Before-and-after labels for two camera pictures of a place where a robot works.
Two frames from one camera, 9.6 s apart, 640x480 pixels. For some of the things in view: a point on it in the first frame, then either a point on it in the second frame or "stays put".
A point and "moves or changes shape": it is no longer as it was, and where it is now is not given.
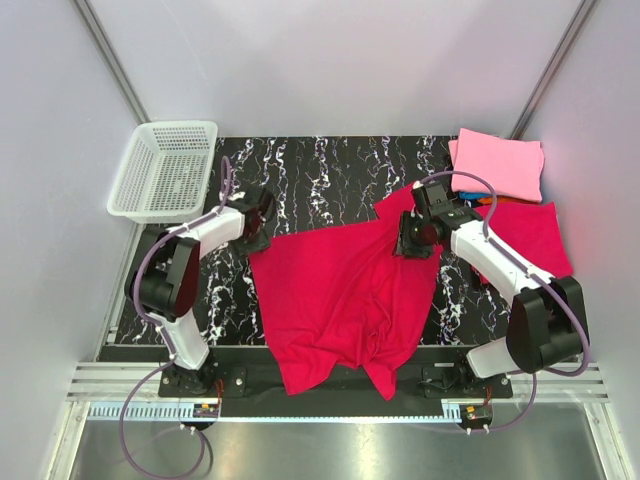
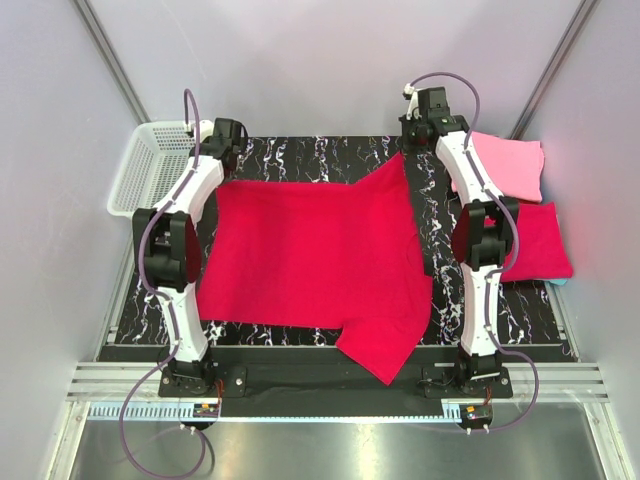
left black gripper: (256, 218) -> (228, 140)
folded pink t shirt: (514, 168) stays put
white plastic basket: (165, 173) stays put
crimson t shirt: (339, 295) moves or changes shape
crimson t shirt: (532, 230) stays put
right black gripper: (403, 246) -> (405, 123)
